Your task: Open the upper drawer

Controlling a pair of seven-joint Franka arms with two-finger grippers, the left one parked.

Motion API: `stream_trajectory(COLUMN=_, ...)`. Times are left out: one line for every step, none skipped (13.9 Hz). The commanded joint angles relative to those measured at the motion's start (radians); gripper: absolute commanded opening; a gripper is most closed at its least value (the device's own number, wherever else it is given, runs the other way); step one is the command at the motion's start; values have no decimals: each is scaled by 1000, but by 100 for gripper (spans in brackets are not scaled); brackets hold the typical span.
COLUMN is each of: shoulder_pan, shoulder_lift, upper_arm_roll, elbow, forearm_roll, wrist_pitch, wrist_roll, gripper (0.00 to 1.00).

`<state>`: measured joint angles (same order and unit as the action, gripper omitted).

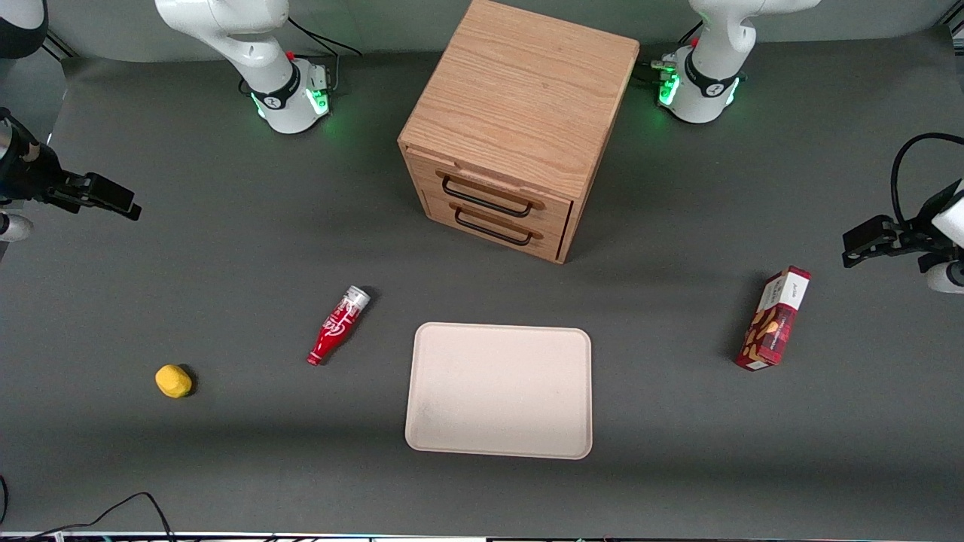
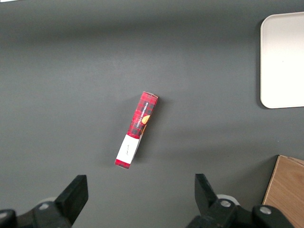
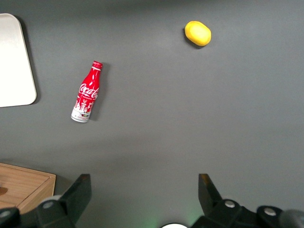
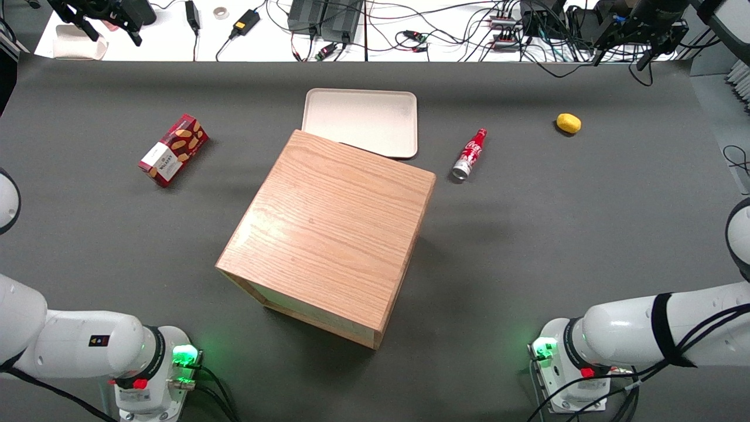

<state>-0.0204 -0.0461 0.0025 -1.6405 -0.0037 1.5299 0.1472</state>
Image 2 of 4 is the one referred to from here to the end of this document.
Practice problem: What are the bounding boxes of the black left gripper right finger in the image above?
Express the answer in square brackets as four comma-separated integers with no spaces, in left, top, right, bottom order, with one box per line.
[187,173,252,228]

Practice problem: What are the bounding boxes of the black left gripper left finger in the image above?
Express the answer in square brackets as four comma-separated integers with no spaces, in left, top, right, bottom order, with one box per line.
[18,175,89,228]

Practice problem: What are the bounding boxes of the wooden drawer cabinet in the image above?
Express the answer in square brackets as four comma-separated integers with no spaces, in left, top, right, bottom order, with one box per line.
[262,154,304,228]

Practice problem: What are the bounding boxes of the red plaid cookie box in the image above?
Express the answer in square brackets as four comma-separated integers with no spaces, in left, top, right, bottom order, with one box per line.
[114,91,159,170]

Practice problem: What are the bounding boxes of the beige plastic tray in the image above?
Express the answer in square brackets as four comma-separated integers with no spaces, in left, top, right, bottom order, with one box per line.
[260,11,304,109]

